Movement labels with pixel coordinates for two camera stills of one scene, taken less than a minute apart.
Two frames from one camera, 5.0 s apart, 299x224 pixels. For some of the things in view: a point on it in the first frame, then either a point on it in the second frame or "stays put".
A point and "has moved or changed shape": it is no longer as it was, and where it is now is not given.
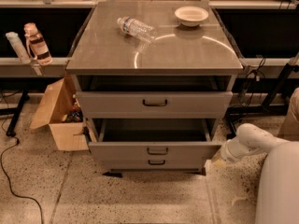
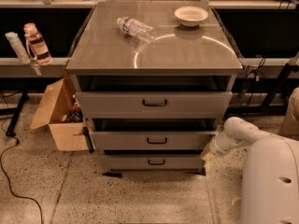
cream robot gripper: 231,153 to 217,147
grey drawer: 154,137 has moved or changed shape
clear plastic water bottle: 137,28 stays put
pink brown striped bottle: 36,45 stays put
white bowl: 191,16 stays put
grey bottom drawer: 153,161 stays put
